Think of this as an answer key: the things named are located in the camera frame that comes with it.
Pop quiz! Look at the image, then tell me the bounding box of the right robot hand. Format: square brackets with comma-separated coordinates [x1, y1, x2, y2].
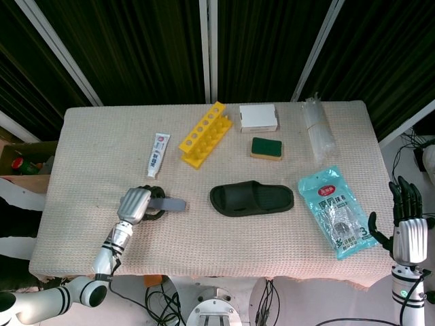
[368, 175, 430, 266]

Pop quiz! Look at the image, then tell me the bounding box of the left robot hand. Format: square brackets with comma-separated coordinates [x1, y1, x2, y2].
[116, 185, 168, 227]

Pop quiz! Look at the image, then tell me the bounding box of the grey tool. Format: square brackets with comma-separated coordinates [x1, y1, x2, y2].
[149, 198, 187, 212]

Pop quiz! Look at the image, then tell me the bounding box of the black slipper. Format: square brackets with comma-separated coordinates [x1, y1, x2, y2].
[209, 180, 295, 217]

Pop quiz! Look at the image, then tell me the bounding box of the round silver robot base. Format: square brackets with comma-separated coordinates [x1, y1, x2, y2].
[186, 287, 244, 326]

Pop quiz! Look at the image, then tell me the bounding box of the white toothpaste tube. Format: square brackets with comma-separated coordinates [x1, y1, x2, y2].
[146, 132, 171, 179]

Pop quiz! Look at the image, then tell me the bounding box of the yellow test tube rack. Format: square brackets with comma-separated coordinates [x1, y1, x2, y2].
[179, 101, 234, 170]

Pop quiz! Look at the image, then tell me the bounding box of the orange block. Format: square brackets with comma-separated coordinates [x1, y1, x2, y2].
[143, 274, 164, 288]

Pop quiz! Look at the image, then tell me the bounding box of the beige waffle tablecloth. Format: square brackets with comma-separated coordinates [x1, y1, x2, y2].
[29, 101, 414, 286]

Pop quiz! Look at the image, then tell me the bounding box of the teal plastic package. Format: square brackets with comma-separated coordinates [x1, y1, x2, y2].
[298, 165, 380, 261]

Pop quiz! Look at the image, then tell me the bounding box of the green bottle with red cap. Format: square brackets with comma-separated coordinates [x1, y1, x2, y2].
[11, 157, 41, 176]

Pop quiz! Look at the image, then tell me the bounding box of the brown cardboard box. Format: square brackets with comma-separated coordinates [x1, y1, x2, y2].
[0, 141, 58, 194]

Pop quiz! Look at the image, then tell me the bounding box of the bundle of clear sticks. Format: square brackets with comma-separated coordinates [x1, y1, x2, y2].
[303, 92, 337, 164]

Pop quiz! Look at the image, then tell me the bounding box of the green and yellow sponge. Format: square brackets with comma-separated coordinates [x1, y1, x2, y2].
[249, 137, 283, 162]

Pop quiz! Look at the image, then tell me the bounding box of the white cardboard box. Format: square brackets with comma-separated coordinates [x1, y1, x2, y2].
[239, 104, 279, 134]

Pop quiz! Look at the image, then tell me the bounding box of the black cable tangle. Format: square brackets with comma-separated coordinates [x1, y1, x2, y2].
[254, 278, 283, 326]
[110, 281, 187, 326]

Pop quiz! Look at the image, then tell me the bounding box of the white partition frame post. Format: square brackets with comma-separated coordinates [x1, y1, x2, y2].
[291, 0, 346, 102]
[198, 0, 218, 103]
[0, 110, 40, 143]
[378, 101, 435, 150]
[15, 0, 104, 107]

